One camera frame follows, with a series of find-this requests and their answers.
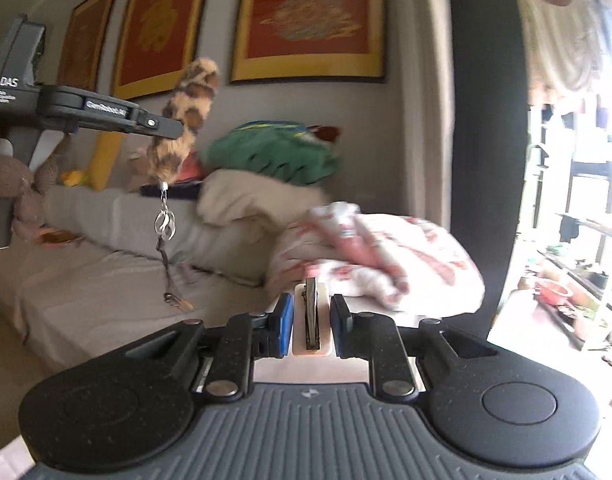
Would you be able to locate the navy blue cloth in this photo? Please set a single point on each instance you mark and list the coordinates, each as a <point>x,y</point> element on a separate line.
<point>181,191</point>

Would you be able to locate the brown knitted cloth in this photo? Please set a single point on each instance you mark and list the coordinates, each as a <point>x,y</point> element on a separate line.
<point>11,172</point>

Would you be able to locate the grey curtain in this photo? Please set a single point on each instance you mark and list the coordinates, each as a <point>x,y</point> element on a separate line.
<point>420,85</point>

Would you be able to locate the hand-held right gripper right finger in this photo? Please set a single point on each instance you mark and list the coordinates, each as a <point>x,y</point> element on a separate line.
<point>339,327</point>

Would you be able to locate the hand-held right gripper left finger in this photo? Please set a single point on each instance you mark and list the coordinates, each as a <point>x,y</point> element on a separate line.
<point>284,325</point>

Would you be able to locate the orange pink plush toy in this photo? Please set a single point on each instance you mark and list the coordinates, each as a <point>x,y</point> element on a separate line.
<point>190,169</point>

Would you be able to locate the red bowl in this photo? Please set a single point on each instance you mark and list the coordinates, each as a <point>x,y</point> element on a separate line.
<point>553,292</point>

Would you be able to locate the pink floral blanket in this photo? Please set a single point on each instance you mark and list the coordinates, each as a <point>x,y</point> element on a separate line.
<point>400,255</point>

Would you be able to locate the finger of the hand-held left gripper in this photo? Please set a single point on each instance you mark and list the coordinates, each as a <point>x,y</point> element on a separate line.
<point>161,126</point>

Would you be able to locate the dark curtain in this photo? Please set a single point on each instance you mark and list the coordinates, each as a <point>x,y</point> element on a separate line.
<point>485,135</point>

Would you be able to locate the beige hanging cloth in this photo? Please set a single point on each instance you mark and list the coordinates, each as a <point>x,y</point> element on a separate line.
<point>565,45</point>

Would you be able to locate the red gold framed wall picture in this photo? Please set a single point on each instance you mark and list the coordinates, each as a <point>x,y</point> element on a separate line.
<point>311,15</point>
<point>86,40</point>
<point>156,20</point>

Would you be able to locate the cream pillow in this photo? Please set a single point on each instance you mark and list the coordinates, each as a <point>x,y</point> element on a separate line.
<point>236,200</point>

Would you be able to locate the metal shelf rack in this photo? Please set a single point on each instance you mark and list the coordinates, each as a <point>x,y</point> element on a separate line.
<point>593,240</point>

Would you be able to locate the green plush cushion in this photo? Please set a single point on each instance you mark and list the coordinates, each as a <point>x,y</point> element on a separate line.
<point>271,152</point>

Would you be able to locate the white rectangular holder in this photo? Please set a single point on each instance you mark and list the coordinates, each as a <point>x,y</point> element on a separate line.
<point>313,320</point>

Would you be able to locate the small yellow orange toy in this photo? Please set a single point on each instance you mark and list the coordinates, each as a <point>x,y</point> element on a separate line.
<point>73,177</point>

